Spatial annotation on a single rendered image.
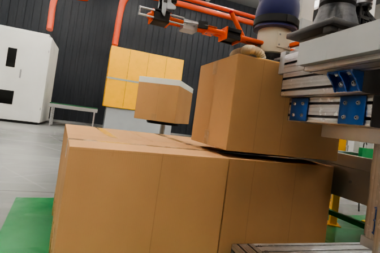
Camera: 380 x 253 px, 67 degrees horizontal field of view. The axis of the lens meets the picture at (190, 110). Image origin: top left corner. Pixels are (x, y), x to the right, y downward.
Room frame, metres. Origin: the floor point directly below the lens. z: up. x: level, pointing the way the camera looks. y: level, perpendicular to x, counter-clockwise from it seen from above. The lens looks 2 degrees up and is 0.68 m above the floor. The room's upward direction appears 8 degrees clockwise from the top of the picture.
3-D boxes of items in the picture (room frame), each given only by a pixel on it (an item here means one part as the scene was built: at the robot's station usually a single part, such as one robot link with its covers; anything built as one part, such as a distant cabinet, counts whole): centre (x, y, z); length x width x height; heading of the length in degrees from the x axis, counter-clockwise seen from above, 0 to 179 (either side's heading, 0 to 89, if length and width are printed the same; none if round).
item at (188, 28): (1.30, 0.06, 1.09); 0.07 x 0.07 x 0.04; 20
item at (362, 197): (1.61, -0.71, 0.48); 0.70 x 0.03 x 0.15; 24
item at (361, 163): (1.61, -0.71, 0.58); 0.70 x 0.03 x 0.06; 24
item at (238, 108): (1.46, -0.38, 0.77); 0.60 x 0.40 x 0.40; 110
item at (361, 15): (1.31, -0.72, 1.24); 0.09 x 0.08 x 0.12; 110
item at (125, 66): (8.96, 1.57, 1.24); 2.22 x 0.91 x 2.48; 108
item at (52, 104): (8.19, 3.26, 0.32); 1.25 x 0.50 x 0.64; 108
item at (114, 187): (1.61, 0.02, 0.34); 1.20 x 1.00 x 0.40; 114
